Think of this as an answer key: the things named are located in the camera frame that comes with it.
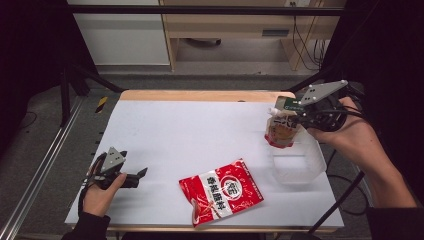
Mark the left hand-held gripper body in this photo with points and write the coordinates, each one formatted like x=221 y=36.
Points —
x=112 y=160

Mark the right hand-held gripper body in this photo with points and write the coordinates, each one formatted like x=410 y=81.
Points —
x=321 y=91

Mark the red and white spouted pouch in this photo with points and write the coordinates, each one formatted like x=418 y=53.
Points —
x=281 y=131

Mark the clear plastic container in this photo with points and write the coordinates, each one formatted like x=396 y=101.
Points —
x=300 y=166

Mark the red and white seasoning packet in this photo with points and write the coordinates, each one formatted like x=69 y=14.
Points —
x=221 y=191

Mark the person's left hand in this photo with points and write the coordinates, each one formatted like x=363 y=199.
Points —
x=98 y=200

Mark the person's right hand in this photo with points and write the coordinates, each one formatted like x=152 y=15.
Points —
x=355 y=133

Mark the yellow and black tape strip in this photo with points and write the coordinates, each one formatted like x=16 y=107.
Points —
x=101 y=104

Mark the white paper sheet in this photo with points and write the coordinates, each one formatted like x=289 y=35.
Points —
x=200 y=133

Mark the dark curtain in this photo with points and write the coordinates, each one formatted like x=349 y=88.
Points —
x=30 y=60
x=393 y=66

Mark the wooden table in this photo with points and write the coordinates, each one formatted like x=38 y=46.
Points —
x=206 y=96

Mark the light wooden desk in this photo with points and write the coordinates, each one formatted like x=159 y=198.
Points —
x=240 y=28

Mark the white cabinet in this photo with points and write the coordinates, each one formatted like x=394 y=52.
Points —
x=123 y=36

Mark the black horizontal frame bar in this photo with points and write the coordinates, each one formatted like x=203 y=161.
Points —
x=206 y=10

